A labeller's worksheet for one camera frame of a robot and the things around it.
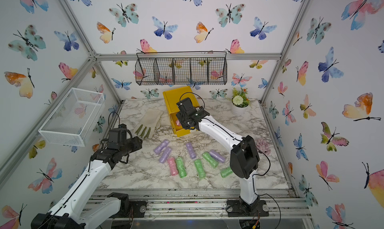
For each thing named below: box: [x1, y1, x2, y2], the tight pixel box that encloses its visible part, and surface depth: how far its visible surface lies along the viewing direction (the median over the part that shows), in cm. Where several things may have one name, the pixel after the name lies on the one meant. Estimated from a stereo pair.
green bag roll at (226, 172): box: [220, 167, 233, 178], surface depth 85 cm
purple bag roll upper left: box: [154, 139, 170, 155], surface depth 96 cm
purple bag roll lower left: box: [159, 147, 172, 164], surface depth 93 cm
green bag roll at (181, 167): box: [175, 156, 187, 178], surface depth 87 cm
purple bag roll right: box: [209, 150, 226, 163], surface depth 91 cm
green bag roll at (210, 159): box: [202, 151, 219, 168], surface depth 90 cm
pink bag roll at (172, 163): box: [167, 157, 179, 176], surface depth 88 cm
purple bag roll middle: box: [186, 142, 197, 160], surface depth 95 cm
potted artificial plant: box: [231, 87, 250, 116], surface depth 106 cm
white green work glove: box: [134, 108, 164, 139], surface depth 110 cm
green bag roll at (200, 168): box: [194, 159, 206, 179], surface depth 87 cm
